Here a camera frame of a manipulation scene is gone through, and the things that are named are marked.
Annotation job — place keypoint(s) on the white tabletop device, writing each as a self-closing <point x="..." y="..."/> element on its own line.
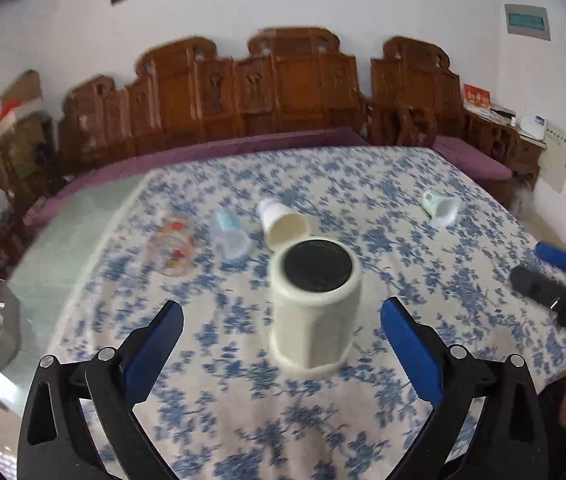
<point x="533" y="126"/>

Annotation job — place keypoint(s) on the small purple seat cushion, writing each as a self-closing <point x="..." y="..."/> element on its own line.
<point x="478" y="162"/>

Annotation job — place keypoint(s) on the cardboard boxes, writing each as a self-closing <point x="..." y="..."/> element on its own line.
<point x="20" y="102"/>

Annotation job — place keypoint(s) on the cream paper cup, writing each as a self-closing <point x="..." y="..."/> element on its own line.
<point x="283" y="222"/>

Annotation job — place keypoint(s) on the red box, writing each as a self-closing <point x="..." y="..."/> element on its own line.
<point x="477" y="96"/>

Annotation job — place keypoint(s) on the carved wooden armchair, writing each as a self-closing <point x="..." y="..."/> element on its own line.
<point x="415" y="95"/>

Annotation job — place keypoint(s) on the stack of papers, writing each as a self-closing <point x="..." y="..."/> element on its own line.
<point x="503" y="114"/>

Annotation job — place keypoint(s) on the white green plastic cup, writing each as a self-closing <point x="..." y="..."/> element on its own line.
<point x="440" y="205"/>

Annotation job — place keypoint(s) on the white faceted cup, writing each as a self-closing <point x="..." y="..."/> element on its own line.
<point x="313" y="305"/>

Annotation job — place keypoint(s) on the carved wooden sofa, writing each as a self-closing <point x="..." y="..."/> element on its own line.
<point x="223" y="95"/>

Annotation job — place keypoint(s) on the wooden side table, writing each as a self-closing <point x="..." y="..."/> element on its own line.
<point x="505" y="147"/>

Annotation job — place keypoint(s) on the clear printed glass cup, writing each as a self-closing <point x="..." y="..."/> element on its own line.
<point x="173" y="246"/>

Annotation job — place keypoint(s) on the white wall panel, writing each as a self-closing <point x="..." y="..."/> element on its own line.
<point x="559" y="157"/>

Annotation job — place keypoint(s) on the small clear blue cup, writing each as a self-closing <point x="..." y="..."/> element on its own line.
<point x="230" y="237"/>

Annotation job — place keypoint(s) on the long purple seat cushion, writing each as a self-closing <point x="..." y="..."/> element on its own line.
<point x="173" y="157"/>

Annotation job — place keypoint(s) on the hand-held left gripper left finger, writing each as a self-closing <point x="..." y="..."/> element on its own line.
<point x="149" y="355"/>

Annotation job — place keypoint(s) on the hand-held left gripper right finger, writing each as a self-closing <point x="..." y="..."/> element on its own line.
<point x="413" y="355"/>

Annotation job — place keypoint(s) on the blue floral tablecloth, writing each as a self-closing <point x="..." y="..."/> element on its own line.
<point x="243" y="410"/>

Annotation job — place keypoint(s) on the green wall sign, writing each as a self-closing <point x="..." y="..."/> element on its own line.
<point x="528" y="21"/>

